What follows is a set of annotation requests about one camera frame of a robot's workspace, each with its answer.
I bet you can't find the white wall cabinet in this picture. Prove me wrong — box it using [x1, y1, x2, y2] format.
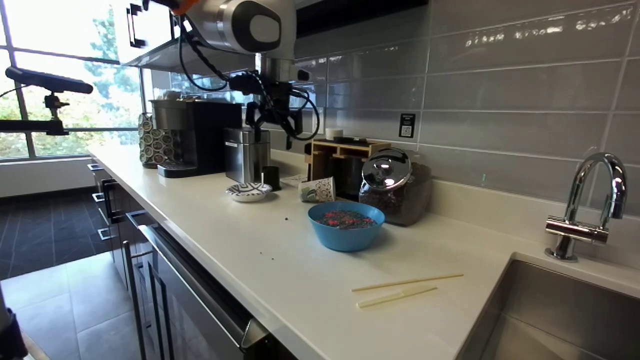
[114, 0, 257, 76]

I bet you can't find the patterned small dish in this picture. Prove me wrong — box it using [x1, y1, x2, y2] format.
[225, 182, 274, 203]

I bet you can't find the small black cup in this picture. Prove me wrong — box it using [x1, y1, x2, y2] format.
[262, 165, 282, 192]

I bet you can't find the coffee pod carousel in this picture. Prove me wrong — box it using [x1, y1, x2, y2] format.
[138, 112, 177, 169]

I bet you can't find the steel sink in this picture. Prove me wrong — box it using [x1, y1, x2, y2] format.
[456, 254, 640, 360]

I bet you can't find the stainless steel canister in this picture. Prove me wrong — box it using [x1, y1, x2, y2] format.
[223, 127, 271, 185]

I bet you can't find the blue bowl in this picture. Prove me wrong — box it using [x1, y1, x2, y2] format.
[307, 200, 386, 253]

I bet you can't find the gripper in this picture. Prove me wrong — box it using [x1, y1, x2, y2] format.
[244, 81, 304, 150]

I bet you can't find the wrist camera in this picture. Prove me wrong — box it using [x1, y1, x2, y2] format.
[228, 71, 267, 96]

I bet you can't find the window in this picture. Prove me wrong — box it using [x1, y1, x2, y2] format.
[0, 0, 147, 161]

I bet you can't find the chrome tap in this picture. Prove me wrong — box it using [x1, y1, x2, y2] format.
[544, 152, 629, 263]

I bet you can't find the camera on mount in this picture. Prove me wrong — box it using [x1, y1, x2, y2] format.
[0, 66, 94, 137]

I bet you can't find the dishwasher door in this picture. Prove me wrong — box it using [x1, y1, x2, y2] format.
[125, 210, 273, 360]

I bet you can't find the black door handle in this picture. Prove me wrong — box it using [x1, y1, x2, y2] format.
[101, 179, 124, 225]

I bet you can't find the wall label plate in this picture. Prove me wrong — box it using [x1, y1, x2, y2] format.
[398, 112, 417, 139]

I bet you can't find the long cabinet door handle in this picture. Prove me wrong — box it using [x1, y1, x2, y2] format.
[122, 240, 154, 360]

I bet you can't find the chrome jar lid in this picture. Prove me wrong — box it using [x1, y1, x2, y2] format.
[360, 147, 412, 191]

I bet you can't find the wooden chopstick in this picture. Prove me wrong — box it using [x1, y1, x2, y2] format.
[356, 285, 439, 309]
[351, 272, 465, 293]

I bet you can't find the wooden organizer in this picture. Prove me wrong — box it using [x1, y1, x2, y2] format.
[304, 138, 392, 202]

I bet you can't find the patterned paper cup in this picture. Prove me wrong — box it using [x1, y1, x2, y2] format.
[298, 176, 336, 204]

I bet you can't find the black coffee machine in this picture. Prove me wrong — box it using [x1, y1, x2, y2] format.
[150, 97, 244, 179]

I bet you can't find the glass jar of coffee beans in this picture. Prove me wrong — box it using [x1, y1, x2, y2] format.
[358, 147, 434, 227]

